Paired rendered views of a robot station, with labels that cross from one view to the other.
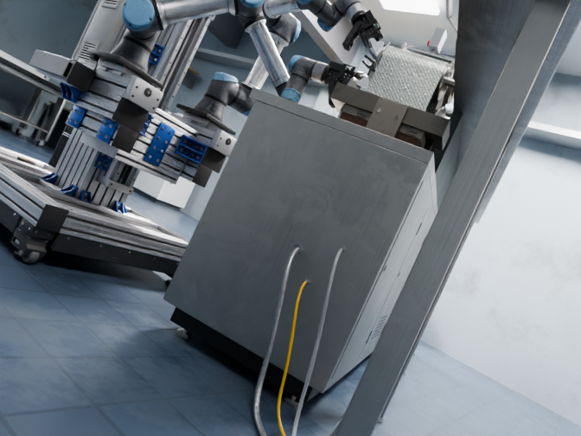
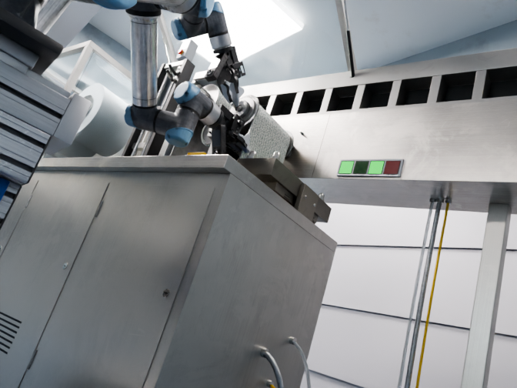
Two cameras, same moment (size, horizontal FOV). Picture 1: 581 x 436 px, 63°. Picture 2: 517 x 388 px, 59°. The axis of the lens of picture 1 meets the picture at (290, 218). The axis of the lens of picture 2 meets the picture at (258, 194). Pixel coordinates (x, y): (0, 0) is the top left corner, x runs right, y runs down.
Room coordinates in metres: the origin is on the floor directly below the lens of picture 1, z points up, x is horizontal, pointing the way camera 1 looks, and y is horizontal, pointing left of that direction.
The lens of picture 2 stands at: (1.13, 1.31, 0.46)
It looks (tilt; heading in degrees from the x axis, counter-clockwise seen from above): 18 degrees up; 292
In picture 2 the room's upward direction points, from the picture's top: 18 degrees clockwise
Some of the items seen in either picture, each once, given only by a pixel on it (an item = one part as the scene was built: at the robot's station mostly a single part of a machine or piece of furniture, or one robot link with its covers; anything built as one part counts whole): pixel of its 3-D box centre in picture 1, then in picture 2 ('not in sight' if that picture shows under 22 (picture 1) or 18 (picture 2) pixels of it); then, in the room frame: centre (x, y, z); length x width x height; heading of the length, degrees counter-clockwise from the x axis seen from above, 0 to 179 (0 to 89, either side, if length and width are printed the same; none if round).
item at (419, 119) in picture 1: (390, 116); (285, 192); (1.62, -0.16, 1.00); 0.40 x 0.16 x 0.06; 70
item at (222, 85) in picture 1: (222, 87); not in sight; (2.31, 0.57, 0.98); 0.13 x 0.12 x 0.14; 125
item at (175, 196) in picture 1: (173, 160); not in sight; (6.72, 1.85, 0.63); 0.71 x 0.60 x 1.26; 56
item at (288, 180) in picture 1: (351, 269); (38, 285); (2.71, -0.44, 0.43); 2.52 x 0.64 x 0.86; 160
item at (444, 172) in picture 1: (443, 200); not in sight; (2.74, -0.76, 1.02); 2.24 x 0.04 x 0.24; 160
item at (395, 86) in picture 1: (396, 97); (262, 159); (1.75, -0.17, 1.11); 0.23 x 0.01 x 0.18; 70
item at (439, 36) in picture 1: (436, 40); (185, 51); (2.35, -0.29, 1.66); 0.07 x 0.07 x 0.10; 65
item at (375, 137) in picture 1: (381, 196); (77, 195); (2.72, -0.43, 0.88); 2.52 x 0.66 x 0.04; 160
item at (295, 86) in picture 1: (292, 91); (177, 126); (1.90, 0.21, 1.01); 0.11 x 0.08 x 0.11; 11
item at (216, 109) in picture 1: (211, 108); not in sight; (2.30, 0.57, 0.87); 0.15 x 0.15 x 0.10
